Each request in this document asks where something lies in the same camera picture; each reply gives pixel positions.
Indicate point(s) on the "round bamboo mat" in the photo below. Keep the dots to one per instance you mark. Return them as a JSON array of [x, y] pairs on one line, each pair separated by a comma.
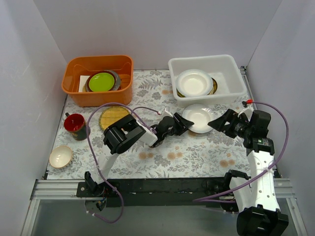
[[111, 115]]

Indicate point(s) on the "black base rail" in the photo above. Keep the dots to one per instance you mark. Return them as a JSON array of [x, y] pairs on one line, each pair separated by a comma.
[[154, 191]]

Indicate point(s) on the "yellow black patterned plate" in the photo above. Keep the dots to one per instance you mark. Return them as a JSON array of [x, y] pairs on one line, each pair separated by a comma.
[[215, 86]]

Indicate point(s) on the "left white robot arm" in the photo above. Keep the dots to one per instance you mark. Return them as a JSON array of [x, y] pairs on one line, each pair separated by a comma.
[[122, 135]]

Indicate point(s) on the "small cream dish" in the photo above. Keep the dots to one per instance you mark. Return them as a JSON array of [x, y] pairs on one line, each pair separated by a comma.
[[60, 157]]

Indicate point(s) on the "black mug red inside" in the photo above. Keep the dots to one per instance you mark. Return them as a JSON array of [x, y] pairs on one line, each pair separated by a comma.
[[75, 124]]

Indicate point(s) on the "white deep plate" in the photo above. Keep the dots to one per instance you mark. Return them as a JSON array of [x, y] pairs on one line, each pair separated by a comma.
[[200, 115], [194, 83]]

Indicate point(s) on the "stack of dark plates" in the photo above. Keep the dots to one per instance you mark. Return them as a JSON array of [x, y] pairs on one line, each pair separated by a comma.
[[117, 80]]

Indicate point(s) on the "white card in bin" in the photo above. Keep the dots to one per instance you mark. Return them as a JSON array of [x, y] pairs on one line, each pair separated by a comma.
[[82, 83]]

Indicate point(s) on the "lime green round plate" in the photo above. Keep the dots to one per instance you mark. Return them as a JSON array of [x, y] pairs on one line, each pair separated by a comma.
[[101, 82]]

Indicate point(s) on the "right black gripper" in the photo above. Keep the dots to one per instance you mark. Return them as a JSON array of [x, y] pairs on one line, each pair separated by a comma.
[[229, 124]]

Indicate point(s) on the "white plastic bin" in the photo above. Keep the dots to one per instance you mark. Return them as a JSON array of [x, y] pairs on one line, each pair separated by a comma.
[[222, 68]]

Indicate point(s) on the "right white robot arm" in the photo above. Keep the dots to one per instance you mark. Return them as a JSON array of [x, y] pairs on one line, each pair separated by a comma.
[[259, 211]]

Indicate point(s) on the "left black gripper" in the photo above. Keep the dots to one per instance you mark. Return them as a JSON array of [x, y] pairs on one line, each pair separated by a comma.
[[177, 122]]

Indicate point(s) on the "green dotted scalloped plate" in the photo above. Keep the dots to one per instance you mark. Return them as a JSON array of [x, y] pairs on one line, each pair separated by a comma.
[[179, 94]]

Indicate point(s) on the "orange plastic bin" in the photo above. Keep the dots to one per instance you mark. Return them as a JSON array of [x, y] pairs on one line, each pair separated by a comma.
[[87, 66]]

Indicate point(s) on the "floral table cloth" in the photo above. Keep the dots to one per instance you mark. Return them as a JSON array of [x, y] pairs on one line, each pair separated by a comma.
[[189, 155]]

